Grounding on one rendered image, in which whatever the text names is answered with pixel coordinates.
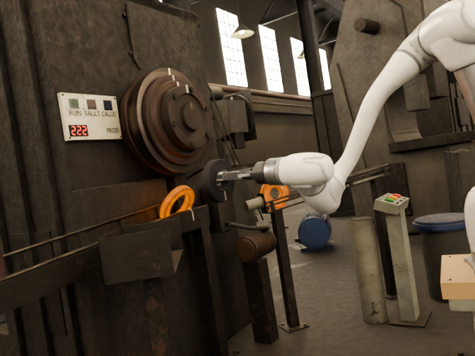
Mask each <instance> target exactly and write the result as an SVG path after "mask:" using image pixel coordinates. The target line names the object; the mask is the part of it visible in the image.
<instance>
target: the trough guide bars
mask: <svg viewBox="0 0 475 356"><path fill-rule="evenodd" d="M386 166H388V164H386V165H382V166H381V165H377V166H374V167H370V168H368V169H364V170H361V171H358V172H354V173H351V174H350V175H349V176H348V177H347V179H346V181H345V183H346V182H348V183H349V186H350V187H352V186H353V180H356V179H360V178H362V177H366V176H369V175H372V174H376V175H379V174H380V173H379V172H381V171H384V174H385V176H387V175H388V173H387V170H388V169H389V168H388V167H386ZM382 168H383V169H382ZM287 197H288V199H285V200H282V201H279V202H276V203H274V201H277V200H280V199H283V198H287ZM300 197H301V195H300V193H299V192H298V191H297V190H296V191H292V192H290V193H289V195H285V196H282V197H279V198H278V196H276V197H273V199H272V200H270V201H266V203H269V205H267V209H268V210H269V207H271V211H272V213H273V212H276V209H275V205H277V204H280V203H284V202H286V201H290V200H293V199H295V198H300Z"/></svg>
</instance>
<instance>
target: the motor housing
mask: <svg viewBox="0 0 475 356"><path fill-rule="evenodd" d="M275 247H276V237H275V235H274V233H273V232H272V231H271V230H268V231H267V232H265V233H262V230H257V231H255V232H252V233H249V234H248V235H245V236H242V237H241V238H239V240H238V241H237V243H236V245H235V250H236V253H237V255H238V257H239V258H240V259H241V260H243V262H242V267H243V273H244V277H245V286H246V291H247V299H248V304H249V309H250V318H251V322H252V331H253V336H254V342H255V343H265V344H272V343H274V342H275V341H276V340H277V339H278V338H279V336H278V327H277V322H276V313H275V309H274V300H273V295H272V290H271V281H270V277H269V268H268V263H267V258H261V257H263V256H265V255H267V254H269V253H271V252H272V251H273V250H274V249H275Z"/></svg>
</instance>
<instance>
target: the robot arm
mask: <svg viewBox="0 0 475 356"><path fill-rule="evenodd" d="M437 61H440V62H441V63H442V65H443V66H444V67H445V68H446V69H447V70H448V71H450V72H452V71H453V73H454V75H455V78H456V79H457V82H458V85H459V87H460V90H461V91H462V94H463V97H464V99H465V102H466V104H467V107H468V109H469V111H470V114H471V117H472V119H473V121H474V124H475V0H451V1H449V2H447V3H446V4H444V5H442V6H441V7H440V8H438V9H436V10H435V11H434V12H432V13H431V14H430V15H429V16H428V17H427V18H426V19H425V20H423V21H422V22H421V23H420V24H419V25H418V27H417V28H416V29H415V30H414V31H413V32H412V33H411V34H410V35H409V36H408V37H407V38H406V39H405V40H404V41H403V42H402V44H401V45H400V47H399V48H398V49H397V51H396V52H395V53H394V54H393V55H392V57H391V59H390V60H389V61H388V63H387V65H386V66H385V67H384V69H383V70H382V72H381V73H380V75H379V76H378V77H377V79H376V80H375V82H374V83H373V84H372V86H371V87H370V89H369V91H368V93H367V95H366V96H365V98H364V100H363V103H362V105H361V107H360V110H359V113H358V116H357V118H356V121H355V124H354V126H353V129H352V132H351V135H350V137H349V140H348V143H347V145H346V148H345V151H344V153H343V155H342V156H341V158H340V159H339V161H338V162H337V163H336V164H335V165H334V163H333V162H332V159H331V158H330V157H329V156H328V155H325V154H321V153H296V154H292V155H289V156H287V157H284V158H283V157H281V158H270V159H268V160H267V161H263V162H257V163H256V164H255V166H254V167H252V168H247V169H244V170H240V171H232V172H226V170H224V171H223V172H219V173H218V174H217V177H216V181H223V180H224V181H225V180H229V181H231V180H234V179H239V180H245V179H246V180H253V179H255V181H256V183H258V184H268V185H270V186H272V185H275V186H285V185H289V186H291V188H293V189H295V190H297V191H298V192H299V193H300V195H301V197H302V198H303V200H304V201H305V202H306V204H307V205H309V207H311V208H312V209H313V210H315V211H317V212H318V213H321V214H331V213H333V212H335V211H336V210H337V209H338V207H339V206H340V203H341V195H342V193H343V192H344V189H345V181H346V179H347V177H348V176H349V175H350V173H351V172H352V170H353V168H354V167H355V166H356V163H357V162H358V160H359V158H360V155H361V153H362V152H363V149H364V147H365V144H366V142H367V140H368V137H369V135H370V132H371V131H372V129H373V126H374V124H375V121H376V119H377V116H378V114H379V113H380V110H381V109H382V106H383V104H384V103H385V102H386V100H387V98H388V97H389V96H390V95H391V94H392V93H393V92H394V91H395V90H397V89H398V88H400V87H401V86H402V85H403V84H405V83H406V82H408V81H409V80H411V79H412V78H413V77H415V76H417V75H418V74H419V73H420V72H422V70H424V69H425V68H426V67H427V66H429V65H430V64H433V63H435V62H437ZM464 218H465V225H466V230H467V237H468V240H469V245H470V249H471V256H465V257H464V262H466V263H468V264H469V265H470V267H471V268H472V270H473V271H474V275H475V187H473V188H472V189H471V191H469V193H468V194H467V198H466V201H465V204H464Z"/></svg>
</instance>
